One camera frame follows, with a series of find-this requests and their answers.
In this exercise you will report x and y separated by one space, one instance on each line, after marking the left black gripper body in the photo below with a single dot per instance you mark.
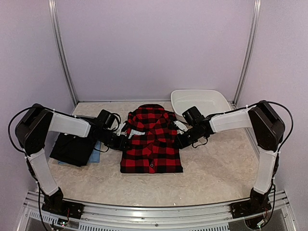
113 143

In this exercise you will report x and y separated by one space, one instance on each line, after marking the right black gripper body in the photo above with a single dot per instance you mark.
187 141

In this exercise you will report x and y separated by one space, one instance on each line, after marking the red black plaid shirt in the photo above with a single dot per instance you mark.
151 137

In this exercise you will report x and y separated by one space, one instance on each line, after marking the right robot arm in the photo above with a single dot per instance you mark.
268 130

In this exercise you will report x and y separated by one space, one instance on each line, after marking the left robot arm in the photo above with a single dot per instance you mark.
38 121

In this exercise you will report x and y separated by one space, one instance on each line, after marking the light blue folded shirt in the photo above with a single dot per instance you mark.
95 155

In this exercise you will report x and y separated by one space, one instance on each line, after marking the white plastic tub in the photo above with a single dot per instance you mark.
207 102

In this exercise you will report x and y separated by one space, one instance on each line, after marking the black folded shirt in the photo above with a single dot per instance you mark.
73 150

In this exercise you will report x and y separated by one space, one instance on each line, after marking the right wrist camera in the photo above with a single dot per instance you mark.
180 127

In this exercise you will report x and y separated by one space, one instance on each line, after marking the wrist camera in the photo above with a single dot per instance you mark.
180 127
122 129

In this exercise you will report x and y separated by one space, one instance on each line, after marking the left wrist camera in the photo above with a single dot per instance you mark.
122 129

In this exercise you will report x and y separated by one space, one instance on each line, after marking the front aluminium rail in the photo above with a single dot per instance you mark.
210 217

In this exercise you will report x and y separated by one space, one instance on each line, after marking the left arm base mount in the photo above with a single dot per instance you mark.
66 209

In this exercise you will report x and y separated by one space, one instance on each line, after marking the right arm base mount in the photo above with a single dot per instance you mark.
249 207

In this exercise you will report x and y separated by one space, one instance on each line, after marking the right aluminium frame post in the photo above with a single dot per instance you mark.
248 51

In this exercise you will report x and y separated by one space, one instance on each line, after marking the aluminium frame post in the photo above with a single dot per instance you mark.
61 52
248 51

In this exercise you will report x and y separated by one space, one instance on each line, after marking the left aluminium frame post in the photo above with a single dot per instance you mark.
61 52

